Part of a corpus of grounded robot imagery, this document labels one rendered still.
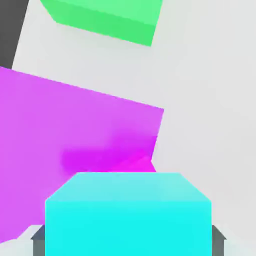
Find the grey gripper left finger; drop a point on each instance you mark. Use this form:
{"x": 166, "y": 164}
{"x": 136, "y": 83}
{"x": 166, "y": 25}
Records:
{"x": 39, "y": 245}

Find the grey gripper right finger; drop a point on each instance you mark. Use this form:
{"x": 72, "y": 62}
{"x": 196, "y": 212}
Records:
{"x": 217, "y": 245}

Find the small cyan cube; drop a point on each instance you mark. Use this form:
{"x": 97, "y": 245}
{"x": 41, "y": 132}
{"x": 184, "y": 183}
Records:
{"x": 128, "y": 216}

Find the large magenta box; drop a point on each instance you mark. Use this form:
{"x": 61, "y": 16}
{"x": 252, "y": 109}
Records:
{"x": 70, "y": 130}

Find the large green box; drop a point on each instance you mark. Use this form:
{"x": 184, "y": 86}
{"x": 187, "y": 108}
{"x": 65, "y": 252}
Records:
{"x": 112, "y": 18}

